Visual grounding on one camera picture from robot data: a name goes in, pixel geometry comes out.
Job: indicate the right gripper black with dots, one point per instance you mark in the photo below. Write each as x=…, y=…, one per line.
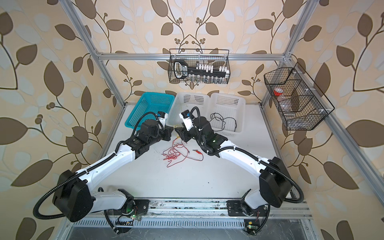
x=183, y=133

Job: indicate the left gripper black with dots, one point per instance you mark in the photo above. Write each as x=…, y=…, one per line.
x=167, y=130

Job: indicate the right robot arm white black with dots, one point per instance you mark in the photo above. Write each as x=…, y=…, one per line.
x=275, y=185

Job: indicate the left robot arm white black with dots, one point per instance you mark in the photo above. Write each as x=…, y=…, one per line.
x=74, y=196

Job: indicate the teal plastic basket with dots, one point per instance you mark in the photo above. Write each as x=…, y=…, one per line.
x=149, y=102

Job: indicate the middle white plastic basket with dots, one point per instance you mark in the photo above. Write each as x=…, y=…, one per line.
x=186, y=101

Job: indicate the white plastic basket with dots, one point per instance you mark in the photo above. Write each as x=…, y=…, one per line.
x=186, y=101
x=226, y=114

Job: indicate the right white plastic basket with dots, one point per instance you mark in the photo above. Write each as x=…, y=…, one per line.
x=226, y=114

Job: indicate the black tool with vials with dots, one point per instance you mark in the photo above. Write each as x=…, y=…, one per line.
x=182, y=70

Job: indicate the red capped item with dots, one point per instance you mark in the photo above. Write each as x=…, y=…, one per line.
x=278, y=91

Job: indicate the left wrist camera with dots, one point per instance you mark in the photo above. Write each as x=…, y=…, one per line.
x=162, y=116

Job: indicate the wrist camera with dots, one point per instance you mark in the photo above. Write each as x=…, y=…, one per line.
x=186, y=118
x=162, y=116

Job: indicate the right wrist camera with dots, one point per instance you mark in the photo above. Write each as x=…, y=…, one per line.
x=186, y=118

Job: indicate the back black wire basket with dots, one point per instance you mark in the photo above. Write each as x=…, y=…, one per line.
x=216, y=57

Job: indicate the side black wire basket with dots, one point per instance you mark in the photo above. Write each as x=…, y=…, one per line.
x=303, y=105

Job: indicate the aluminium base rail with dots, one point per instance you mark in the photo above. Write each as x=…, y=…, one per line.
x=204, y=213

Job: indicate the aluminium frame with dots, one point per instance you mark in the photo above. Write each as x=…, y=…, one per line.
x=370, y=174

